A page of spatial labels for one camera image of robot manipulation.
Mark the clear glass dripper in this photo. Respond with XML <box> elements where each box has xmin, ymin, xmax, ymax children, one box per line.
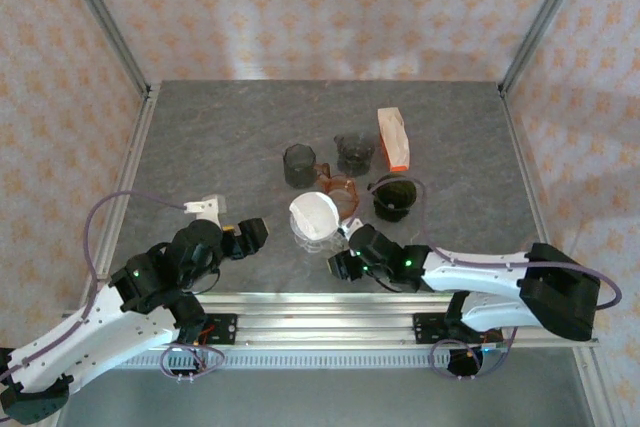
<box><xmin>288</xmin><ymin>191</ymin><xmax>346</xmax><ymax>253</ymax></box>

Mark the dark green dripper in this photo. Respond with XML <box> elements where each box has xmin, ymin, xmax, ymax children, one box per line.
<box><xmin>367</xmin><ymin>173</ymin><xmax>419</xmax><ymax>223</ymax></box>

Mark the white paper coffee filter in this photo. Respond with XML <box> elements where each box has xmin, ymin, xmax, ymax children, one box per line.
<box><xmin>288</xmin><ymin>191</ymin><xmax>341</xmax><ymax>242</ymax></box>

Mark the orange translucent dripper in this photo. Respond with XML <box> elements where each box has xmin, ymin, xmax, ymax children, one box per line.
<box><xmin>324</xmin><ymin>174</ymin><xmax>362</xmax><ymax>221</ymax></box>

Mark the grey faceted server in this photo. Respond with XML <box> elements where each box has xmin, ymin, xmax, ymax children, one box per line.
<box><xmin>282</xmin><ymin>143</ymin><xmax>332</xmax><ymax>191</ymax></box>

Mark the dark grey translucent dripper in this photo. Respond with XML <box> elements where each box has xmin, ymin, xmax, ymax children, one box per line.
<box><xmin>333</xmin><ymin>131</ymin><xmax>376</xmax><ymax>177</ymax></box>

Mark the orange coffee filter box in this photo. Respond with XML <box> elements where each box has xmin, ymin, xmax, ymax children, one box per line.
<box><xmin>377</xmin><ymin>106</ymin><xmax>414</xmax><ymax>172</ymax></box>

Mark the grey metal panel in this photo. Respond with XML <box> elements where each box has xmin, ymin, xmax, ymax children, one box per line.
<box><xmin>57</xmin><ymin>366</ymin><xmax>594</xmax><ymax>427</ymax></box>

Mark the orange patterned white curtain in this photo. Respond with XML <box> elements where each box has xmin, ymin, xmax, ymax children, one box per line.
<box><xmin>0</xmin><ymin>0</ymin><xmax>640</xmax><ymax>427</ymax></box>

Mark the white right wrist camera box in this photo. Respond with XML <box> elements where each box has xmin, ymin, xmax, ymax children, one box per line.
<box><xmin>339</xmin><ymin>216</ymin><xmax>364</xmax><ymax>241</ymax></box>

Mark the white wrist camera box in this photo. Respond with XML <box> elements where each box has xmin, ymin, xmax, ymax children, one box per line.
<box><xmin>183</xmin><ymin>193</ymin><xmax>227</xmax><ymax>229</ymax></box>
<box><xmin>339</xmin><ymin>216</ymin><xmax>364</xmax><ymax>241</ymax></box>

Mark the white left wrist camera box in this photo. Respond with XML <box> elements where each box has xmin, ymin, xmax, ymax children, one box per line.
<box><xmin>183</xmin><ymin>193</ymin><xmax>227</xmax><ymax>229</ymax></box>

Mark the wide aluminium base rail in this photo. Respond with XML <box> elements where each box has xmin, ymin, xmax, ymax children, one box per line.
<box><xmin>74</xmin><ymin>290</ymin><xmax>601</xmax><ymax>351</ymax></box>

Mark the grey slotted cable duct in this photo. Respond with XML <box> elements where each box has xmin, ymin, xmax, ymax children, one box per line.
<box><xmin>119</xmin><ymin>349</ymin><xmax>501</xmax><ymax>372</ymax></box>

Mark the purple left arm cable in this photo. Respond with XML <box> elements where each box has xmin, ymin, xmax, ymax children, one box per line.
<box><xmin>0</xmin><ymin>190</ymin><xmax>196</xmax><ymax>383</ymax></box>

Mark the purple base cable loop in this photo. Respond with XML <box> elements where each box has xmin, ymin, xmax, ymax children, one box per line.
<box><xmin>430</xmin><ymin>326</ymin><xmax>519</xmax><ymax>381</ymax></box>
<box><xmin>159</xmin><ymin>341</ymin><xmax>226</xmax><ymax>384</ymax></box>

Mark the aluminium table side rail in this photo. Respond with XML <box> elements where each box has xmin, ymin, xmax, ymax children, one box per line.
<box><xmin>499</xmin><ymin>84</ymin><xmax>554</xmax><ymax>248</ymax></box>
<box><xmin>92</xmin><ymin>82</ymin><xmax>162</xmax><ymax>281</ymax></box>

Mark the aluminium frame post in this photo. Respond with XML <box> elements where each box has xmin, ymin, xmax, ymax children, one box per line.
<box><xmin>52</xmin><ymin>0</ymin><xmax>154</xmax><ymax>98</ymax></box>
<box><xmin>499</xmin><ymin>0</ymin><xmax>596</xmax><ymax>96</ymax></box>

